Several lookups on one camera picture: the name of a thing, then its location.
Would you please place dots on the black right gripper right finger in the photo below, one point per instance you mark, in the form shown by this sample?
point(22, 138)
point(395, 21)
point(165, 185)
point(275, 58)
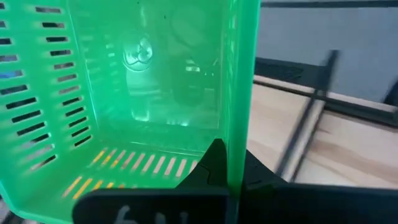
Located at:
point(311, 205)

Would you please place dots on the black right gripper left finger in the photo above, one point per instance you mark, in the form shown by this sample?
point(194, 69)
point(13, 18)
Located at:
point(186, 205)

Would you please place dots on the green slotted plastic basket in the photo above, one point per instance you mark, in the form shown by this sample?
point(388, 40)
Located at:
point(124, 93)

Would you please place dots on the long black floor tape line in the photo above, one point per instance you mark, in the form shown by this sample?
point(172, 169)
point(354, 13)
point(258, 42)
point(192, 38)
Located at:
point(326, 3)

